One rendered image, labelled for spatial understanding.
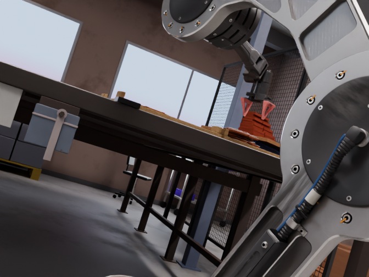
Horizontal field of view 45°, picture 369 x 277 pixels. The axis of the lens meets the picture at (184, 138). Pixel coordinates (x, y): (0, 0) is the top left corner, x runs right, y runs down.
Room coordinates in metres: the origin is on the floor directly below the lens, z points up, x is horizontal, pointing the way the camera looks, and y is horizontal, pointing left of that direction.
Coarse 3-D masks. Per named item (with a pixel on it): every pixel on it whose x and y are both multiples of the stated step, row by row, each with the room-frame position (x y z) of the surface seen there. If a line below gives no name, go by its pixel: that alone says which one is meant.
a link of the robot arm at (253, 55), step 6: (246, 42) 1.76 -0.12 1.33; (234, 48) 1.78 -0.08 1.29; (240, 48) 1.76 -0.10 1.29; (246, 48) 1.76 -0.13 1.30; (252, 48) 1.78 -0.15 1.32; (240, 54) 1.79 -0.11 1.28; (246, 54) 1.77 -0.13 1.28; (252, 54) 1.78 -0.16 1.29; (258, 54) 1.80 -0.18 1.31; (246, 60) 1.80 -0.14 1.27; (252, 60) 1.79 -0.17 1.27; (258, 60) 1.82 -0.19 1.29; (264, 60) 1.82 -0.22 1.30; (246, 66) 1.83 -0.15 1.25; (252, 66) 1.80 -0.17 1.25; (258, 66) 1.81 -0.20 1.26; (264, 66) 1.83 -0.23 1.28; (258, 72) 1.82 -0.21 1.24
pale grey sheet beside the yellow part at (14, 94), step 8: (0, 88) 1.32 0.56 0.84; (8, 88) 1.33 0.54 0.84; (16, 88) 1.34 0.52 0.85; (0, 96) 1.33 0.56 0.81; (8, 96) 1.33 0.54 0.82; (16, 96) 1.34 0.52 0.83; (0, 104) 1.33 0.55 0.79; (8, 104) 1.33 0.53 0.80; (16, 104) 1.34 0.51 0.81; (0, 112) 1.33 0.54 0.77; (8, 112) 1.34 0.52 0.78; (0, 120) 1.33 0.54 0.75; (8, 120) 1.34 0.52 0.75
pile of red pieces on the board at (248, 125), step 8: (248, 112) 2.66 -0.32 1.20; (248, 120) 2.64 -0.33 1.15; (256, 120) 2.63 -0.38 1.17; (264, 120) 2.70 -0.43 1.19; (240, 128) 2.67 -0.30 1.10; (248, 128) 2.62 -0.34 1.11; (256, 128) 2.63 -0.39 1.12; (264, 128) 2.67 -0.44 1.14; (264, 136) 2.67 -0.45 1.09; (272, 136) 2.72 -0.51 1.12
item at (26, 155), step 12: (0, 132) 5.80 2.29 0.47; (12, 132) 5.85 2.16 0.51; (24, 132) 5.89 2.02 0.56; (0, 144) 5.81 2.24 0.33; (12, 144) 5.86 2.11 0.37; (24, 144) 5.91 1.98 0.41; (0, 156) 5.83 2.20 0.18; (12, 156) 5.88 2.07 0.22; (24, 156) 5.93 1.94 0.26; (36, 156) 5.98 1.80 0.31; (36, 168) 6.00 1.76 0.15
